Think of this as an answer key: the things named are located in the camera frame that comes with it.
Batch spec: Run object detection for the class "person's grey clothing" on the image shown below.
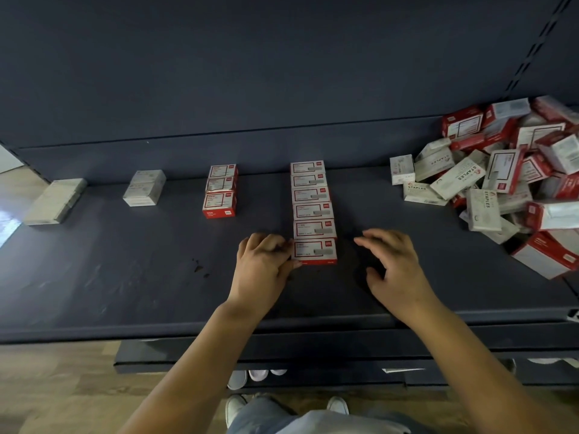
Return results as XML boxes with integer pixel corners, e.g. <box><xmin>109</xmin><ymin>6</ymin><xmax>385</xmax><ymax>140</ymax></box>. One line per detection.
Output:
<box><xmin>226</xmin><ymin>397</ymin><xmax>435</xmax><ymax>434</ymax></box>

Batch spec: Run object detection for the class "person's left hand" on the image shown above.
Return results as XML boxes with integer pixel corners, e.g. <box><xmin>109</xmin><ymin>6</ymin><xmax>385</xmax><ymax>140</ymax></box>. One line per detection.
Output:
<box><xmin>226</xmin><ymin>232</ymin><xmax>302</xmax><ymax>322</ymax></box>

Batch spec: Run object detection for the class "pile of red white boxes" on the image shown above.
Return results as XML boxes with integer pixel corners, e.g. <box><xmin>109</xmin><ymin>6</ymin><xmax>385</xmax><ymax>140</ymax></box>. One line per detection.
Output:
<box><xmin>390</xmin><ymin>95</ymin><xmax>579</xmax><ymax>281</ymax></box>

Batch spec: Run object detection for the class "person's right hand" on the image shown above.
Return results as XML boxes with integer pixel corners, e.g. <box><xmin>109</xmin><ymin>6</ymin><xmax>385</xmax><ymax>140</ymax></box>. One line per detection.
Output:
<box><xmin>353</xmin><ymin>228</ymin><xmax>440</xmax><ymax>324</ymax></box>

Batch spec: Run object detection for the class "person's left forearm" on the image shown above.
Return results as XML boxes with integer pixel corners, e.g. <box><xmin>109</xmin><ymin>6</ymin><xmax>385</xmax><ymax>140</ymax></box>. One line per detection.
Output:
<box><xmin>122</xmin><ymin>303</ymin><xmax>268</xmax><ymax>434</ymax></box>

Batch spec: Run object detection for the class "person's right forearm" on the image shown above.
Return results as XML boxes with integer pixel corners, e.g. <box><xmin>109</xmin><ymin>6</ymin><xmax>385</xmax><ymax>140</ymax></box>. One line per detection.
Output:
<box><xmin>407</xmin><ymin>303</ymin><xmax>579</xmax><ymax>434</ymax></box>

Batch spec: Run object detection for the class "dark metal shelf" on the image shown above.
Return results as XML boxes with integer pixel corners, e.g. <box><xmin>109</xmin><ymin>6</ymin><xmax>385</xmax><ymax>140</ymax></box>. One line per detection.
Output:
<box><xmin>0</xmin><ymin>0</ymin><xmax>579</xmax><ymax>389</ymax></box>

